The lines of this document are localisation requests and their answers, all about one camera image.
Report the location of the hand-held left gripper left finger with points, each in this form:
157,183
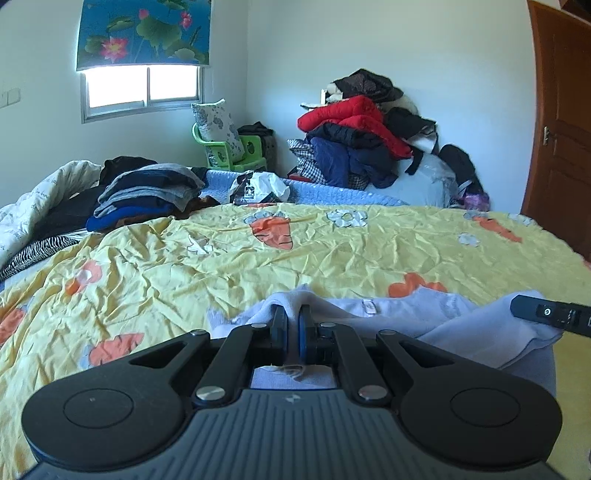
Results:
280,332

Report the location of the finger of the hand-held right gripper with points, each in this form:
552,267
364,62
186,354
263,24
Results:
545,311

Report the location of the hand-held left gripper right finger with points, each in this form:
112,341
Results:
304,332

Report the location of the lavender long-sleeve shirt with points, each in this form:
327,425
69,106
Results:
415,314

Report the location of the stack of folded clothes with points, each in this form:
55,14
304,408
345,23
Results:
147,184

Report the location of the black and white clothes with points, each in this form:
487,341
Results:
406,122

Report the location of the yellow carrot-print quilt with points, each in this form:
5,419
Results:
184,277

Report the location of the purple bag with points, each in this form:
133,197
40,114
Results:
478,201

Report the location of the light blue blanket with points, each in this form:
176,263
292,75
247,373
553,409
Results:
332,194

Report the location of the white and black plastic bag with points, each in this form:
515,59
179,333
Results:
265,184

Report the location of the brown wooden door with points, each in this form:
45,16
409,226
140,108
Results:
563,161

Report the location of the black backpack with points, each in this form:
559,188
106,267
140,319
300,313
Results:
459,164

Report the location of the houndstooth cloth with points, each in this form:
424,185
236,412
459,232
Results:
302,159

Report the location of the clear plastic bag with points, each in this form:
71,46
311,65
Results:
429,180

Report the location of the navy jacket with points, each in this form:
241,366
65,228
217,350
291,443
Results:
337,159

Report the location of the green plastic chair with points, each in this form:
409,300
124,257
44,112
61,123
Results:
217,159

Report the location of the dark cloth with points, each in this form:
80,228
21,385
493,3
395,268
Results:
256,129

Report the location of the floral pillow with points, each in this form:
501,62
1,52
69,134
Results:
217,120

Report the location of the red jacket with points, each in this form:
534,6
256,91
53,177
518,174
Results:
341,110

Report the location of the cream fleece cloth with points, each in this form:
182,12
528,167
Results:
408,104

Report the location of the black patterned garment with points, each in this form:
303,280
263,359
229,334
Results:
364,85

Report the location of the zebra-striped cloth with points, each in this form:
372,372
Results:
32,251

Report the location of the white quilt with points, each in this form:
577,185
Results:
27,207

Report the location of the window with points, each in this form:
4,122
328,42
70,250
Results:
115,85

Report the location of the floral roller blind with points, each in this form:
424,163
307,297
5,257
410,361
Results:
138,32

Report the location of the white wall switch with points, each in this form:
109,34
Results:
11,97

